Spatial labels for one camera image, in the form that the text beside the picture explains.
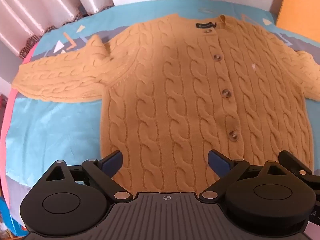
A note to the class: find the orange wooden panel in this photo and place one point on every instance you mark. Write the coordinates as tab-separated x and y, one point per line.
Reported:
300	5

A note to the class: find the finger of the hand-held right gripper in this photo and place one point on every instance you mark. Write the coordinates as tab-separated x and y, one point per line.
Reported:
291	161

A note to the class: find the blue printed bed sheet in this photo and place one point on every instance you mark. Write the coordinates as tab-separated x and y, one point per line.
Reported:
50	135

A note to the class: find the white curtain with lace trim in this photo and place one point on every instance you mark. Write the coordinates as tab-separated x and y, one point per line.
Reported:
37	7

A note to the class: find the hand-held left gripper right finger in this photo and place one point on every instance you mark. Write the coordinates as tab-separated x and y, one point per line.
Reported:
218	162

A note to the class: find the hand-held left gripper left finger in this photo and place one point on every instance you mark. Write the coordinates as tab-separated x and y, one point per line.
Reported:
113	160

